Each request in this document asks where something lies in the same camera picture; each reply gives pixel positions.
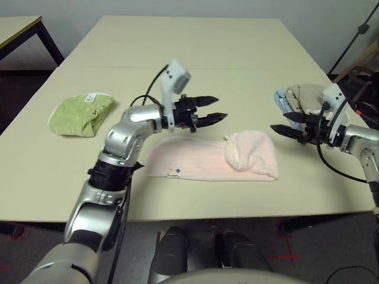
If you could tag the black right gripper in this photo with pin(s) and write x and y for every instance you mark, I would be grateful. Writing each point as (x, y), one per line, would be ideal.
(315, 130)

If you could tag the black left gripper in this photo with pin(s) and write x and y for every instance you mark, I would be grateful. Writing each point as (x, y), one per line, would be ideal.
(185, 115)

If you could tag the pink terry towel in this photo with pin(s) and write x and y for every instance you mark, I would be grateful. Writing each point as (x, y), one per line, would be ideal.
(201, 159)

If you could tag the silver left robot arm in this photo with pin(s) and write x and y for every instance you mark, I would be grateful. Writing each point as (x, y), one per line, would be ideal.
(130, 130)

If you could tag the light blue folded towel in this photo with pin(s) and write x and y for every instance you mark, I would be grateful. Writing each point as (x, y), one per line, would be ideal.
(279, 100)

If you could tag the beige towel with white trim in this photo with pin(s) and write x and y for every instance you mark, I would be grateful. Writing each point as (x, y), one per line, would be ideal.
(305, 94)

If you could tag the green folded towel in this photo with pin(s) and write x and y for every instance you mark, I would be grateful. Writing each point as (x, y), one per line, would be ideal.
(74, 115)

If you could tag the wooden stool green cushion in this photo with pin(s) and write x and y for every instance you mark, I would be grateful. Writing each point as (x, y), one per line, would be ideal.
(367, 56)

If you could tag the black stand pole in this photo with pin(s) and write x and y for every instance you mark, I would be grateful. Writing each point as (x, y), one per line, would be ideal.
(362, 29)

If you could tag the robot right leg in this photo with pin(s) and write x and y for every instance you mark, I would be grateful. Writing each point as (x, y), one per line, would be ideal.
(240, 251)

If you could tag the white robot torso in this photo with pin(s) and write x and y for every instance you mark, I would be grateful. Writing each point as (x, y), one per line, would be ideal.
(234, 276)

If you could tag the beige side table black frame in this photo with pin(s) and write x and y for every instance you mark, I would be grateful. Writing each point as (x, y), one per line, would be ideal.
(14, 26)

